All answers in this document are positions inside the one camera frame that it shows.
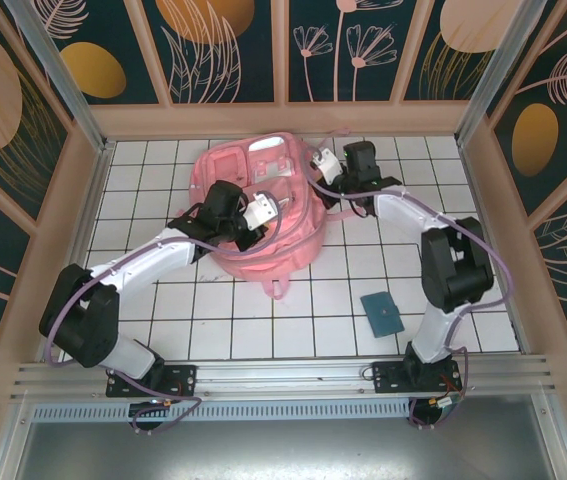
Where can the pink backpack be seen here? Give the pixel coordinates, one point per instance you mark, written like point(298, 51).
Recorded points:
point(293, 235)

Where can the teal snap notebook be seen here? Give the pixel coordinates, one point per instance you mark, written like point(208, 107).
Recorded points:
point(383, 315)

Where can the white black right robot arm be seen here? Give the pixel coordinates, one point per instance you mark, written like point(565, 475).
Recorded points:
point(403, 210)

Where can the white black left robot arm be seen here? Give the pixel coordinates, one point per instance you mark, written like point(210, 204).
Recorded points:
point(153, 255)

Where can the black base electronics box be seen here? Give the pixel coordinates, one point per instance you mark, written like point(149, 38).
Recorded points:
point(435, 412)
point(148, 412)

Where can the grey sheet metal panel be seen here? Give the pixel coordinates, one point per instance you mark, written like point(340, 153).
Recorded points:
point(283, 450)

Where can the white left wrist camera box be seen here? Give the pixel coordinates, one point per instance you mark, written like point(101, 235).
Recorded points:
point(260, 210)

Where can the dark wall panel pink flowers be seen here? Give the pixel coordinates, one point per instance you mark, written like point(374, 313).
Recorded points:
point(343, 50)

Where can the aluminium side floor rail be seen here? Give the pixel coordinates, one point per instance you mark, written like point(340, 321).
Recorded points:
point(481, 215)
point(90, 200)

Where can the dark wall panel beige oval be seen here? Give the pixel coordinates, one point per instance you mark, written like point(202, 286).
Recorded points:
point(453, 50)

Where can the dark wall panel white leaves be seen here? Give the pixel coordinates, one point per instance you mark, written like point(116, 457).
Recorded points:
point(203, 60)

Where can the aluminium corner post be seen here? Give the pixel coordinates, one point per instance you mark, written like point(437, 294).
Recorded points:
point(498, 65)
point(63, 85)

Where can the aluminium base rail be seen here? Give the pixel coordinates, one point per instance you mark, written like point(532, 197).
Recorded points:
point(283, 380)

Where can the dark wall panel yellow oval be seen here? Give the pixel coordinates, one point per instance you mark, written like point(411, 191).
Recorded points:
point(93, 70)

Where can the dark wall panel pink fern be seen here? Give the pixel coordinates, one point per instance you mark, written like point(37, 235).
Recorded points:
point(553, 125)

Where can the dark wall panel gold lines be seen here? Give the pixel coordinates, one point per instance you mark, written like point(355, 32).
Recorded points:
point(3, 100)

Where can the aluminium frame strut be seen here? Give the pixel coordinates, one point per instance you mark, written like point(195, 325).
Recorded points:
point(10, 440)
point(555, 440)

